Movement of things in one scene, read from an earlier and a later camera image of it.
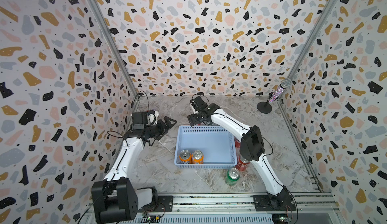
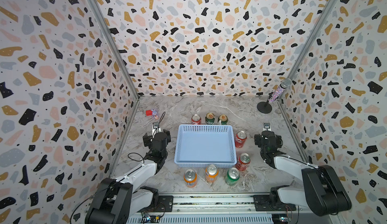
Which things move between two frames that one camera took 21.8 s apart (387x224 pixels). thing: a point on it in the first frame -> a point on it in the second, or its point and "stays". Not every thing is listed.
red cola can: [242, 164] stays
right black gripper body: [194, 118] -> [258, 138]
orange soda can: [197, 157] -> [211, 172]
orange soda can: [185, 157] -> [190, 176]
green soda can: [232, 176] stays
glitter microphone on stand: [265, 107] stays
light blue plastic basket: [205, 147] stays
